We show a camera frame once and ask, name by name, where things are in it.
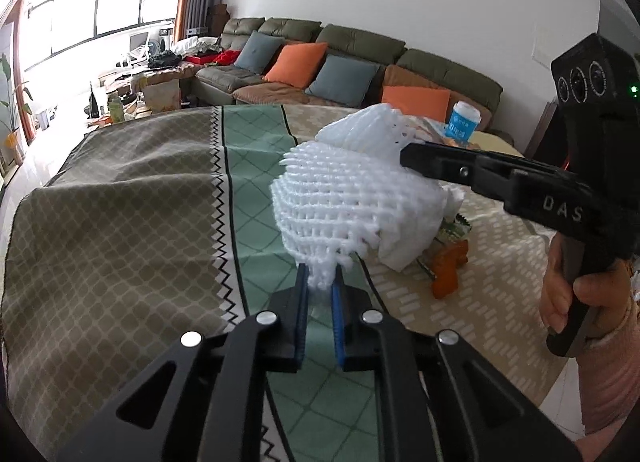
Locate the white wall switch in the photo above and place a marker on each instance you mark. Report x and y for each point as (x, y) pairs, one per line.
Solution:
(545, 49)

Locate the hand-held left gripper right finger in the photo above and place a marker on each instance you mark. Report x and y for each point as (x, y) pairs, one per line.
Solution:
(337, 322)

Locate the brown paper bag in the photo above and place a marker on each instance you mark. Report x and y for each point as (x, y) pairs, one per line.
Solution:
(162, 94)

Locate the red cloth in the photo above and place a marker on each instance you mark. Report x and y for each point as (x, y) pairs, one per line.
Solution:
(220, 57)

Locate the white office chair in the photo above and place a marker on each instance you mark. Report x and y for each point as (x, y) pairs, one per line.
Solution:
(138, 46)

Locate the crumpled white tissue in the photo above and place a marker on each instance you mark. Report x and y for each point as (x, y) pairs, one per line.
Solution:
(405, 252)

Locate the brown cardboard boxes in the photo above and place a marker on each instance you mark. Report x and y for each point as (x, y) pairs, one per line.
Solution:
(218, 19)

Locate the white foam net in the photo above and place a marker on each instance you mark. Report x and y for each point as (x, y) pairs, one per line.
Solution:
(340, 192)

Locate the window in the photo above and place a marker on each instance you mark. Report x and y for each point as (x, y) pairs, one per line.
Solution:
(100, 6)

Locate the blue-grey cushion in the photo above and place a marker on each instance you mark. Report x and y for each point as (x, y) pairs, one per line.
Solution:
(340, 81)
(255, 54)

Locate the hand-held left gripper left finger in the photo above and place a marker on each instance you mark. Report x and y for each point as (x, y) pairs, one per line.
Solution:
(300, 312)

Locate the person's right hand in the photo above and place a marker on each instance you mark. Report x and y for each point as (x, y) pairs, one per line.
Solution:
(605, 292)

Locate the orange cushion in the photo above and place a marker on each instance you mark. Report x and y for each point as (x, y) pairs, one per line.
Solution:
(415, 104)
(295, 64)

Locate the blue cup with white lid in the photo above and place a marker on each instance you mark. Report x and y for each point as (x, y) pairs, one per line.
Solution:
(462, 124)

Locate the white clothes pile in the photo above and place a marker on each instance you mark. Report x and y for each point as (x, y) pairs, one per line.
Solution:
(195, 45)

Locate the patterned tablecloth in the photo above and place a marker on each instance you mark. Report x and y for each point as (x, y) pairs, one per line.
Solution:
(125, 217)

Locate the large leafy potted plant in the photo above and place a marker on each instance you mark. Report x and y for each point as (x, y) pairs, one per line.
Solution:
(10, 111)

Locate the green snack wrapper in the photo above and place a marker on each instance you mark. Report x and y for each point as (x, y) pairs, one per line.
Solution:
(452, 229)

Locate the brown cushion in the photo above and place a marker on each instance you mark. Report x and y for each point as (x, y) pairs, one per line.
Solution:
(400, 74)

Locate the coffee table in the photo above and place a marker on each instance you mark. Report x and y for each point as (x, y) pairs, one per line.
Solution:
(130, 86)

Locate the black bag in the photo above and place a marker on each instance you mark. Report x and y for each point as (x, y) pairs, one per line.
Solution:
(164, 60)

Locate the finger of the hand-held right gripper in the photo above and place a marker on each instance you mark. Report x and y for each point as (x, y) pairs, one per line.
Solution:
(450, 161)

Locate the green sofa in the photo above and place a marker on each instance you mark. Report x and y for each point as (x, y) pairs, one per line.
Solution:
(350, 39)

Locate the orange peel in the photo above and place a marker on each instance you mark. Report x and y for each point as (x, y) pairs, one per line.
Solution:
(447, 277)

